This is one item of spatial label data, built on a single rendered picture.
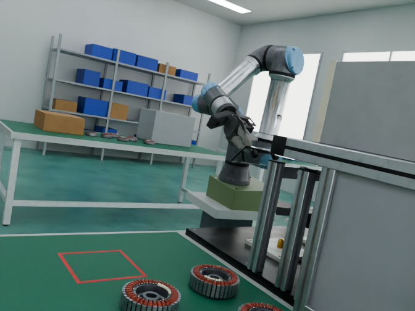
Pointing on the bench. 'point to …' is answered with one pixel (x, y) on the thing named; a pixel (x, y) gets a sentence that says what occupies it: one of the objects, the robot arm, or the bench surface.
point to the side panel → (359, 247)
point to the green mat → (105, 272)
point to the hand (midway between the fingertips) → (247, 147)
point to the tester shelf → (347, 161)
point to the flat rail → (291, 173)
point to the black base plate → (234, 236)
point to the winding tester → (368, 108)
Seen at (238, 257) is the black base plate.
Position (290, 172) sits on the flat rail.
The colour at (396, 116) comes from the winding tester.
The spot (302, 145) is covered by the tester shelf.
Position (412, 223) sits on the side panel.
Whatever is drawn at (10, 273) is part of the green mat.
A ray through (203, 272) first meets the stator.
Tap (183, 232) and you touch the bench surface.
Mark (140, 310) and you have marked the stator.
